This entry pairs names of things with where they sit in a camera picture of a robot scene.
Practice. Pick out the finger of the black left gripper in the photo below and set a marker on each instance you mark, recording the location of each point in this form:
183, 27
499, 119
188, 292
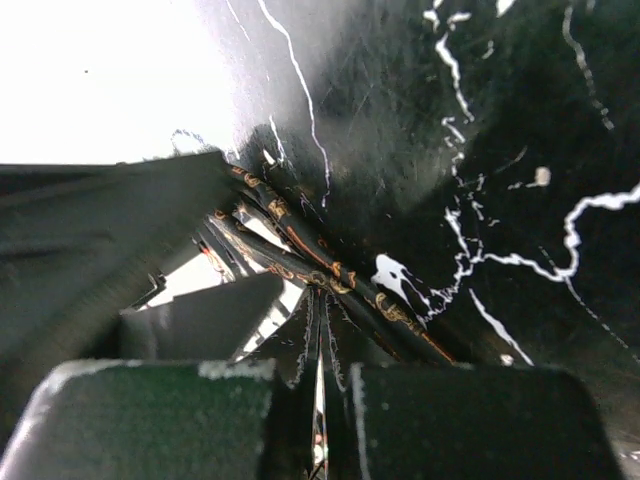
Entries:
68, 230
208, 324

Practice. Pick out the black key pattern tie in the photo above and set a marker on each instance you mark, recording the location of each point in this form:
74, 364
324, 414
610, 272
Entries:
310, 261

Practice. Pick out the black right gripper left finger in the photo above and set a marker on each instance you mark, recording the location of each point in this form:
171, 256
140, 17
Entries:
116, 419

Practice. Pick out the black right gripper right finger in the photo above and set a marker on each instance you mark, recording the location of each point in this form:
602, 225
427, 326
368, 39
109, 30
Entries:
516, 419

